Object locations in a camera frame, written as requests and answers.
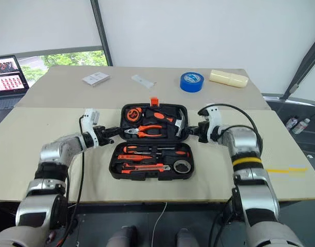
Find grey rounded shape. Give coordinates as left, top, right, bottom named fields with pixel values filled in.
left=174, top=227, right=200, bottom=247

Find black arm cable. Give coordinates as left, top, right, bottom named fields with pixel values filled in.
left=45, top=115, right=86, bottom=244
left=197, top=103, right=264, bottom=155

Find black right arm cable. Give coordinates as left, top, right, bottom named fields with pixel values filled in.
left=197, top=103, right=264, bottom=155

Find black electrical tape roll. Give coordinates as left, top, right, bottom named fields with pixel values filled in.
left=173, top=160, right=191, bottom=174

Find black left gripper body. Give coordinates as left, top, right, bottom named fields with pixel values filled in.
left=92, top=125, right=115, bottom=147

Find white card box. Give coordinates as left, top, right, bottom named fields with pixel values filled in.
left=82, top=72, right=112, bottom=88

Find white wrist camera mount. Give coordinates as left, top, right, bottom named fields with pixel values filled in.
left=80, top=108, right=100, bottom=149
left=198, top=103, right=223, bottom=144

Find claw hammer orange-black handle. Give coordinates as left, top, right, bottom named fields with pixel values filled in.
left=146, top=109, right=188, bottom=137

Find clear plastic strip package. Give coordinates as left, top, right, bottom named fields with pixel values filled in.
left=131, top=74, right=156, bottom=90

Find thin white cable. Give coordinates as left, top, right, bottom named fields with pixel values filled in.
left=150, top=202, right=169, bottom=247

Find dark window frame post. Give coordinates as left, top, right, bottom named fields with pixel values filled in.
left=91, top=0, right=114, bottom=67

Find orange black tape measure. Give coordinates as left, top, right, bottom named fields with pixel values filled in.
left=126, top=108, right=143, bottom=122

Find clear plastic water bottle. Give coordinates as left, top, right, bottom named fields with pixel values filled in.
left=291, top=118, right=311, bottom=135

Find yellow tape strip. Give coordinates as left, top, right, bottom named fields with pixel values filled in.
left=266, top=166, right=309, bottom=174

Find orange black utility knife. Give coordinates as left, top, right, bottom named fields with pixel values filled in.
left=116, top=162, right=172, bottom=174

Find black plastic tool case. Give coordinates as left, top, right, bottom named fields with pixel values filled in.
left=108, top=97, right=195, bottom=182

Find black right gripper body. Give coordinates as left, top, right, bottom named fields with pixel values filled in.
left=197, top=121, right=212, bottom=144

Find orange handled pliers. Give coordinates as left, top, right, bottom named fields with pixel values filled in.
left=124, top=124, right=163, bottom=138

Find open laptop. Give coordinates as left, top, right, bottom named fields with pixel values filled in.
left=0, top=55, right=30, bottom=125

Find blue tape roll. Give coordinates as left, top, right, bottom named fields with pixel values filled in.
left=179, top=71, right=205, bottom=93

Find dark drink bottle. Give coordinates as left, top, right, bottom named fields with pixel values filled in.
left=285, top=115, right=300, bottom=131

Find screwdriver with short orange-black handle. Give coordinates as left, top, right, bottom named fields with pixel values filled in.
left=122, top=145, right=158, bottom=153

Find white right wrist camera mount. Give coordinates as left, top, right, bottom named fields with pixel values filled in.
left=198, top=103, right=223, bottom=144

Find screwdriver with long orange-black handle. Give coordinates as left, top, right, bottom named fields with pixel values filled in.
left=149, top=147, right=191, bottom=158

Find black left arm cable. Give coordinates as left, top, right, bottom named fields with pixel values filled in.
left=45, top=115, right=86, bottom=244

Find cream plastic oblong case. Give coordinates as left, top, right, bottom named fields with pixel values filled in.
left=209, top=68, right=249, bottom=89

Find dark slanted frame bar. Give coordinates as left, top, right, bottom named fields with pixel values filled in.
left=282, top=32, right=315, bottom=101

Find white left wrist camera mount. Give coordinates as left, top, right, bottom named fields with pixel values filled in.
left=80, top=108, right=100, bottom=149

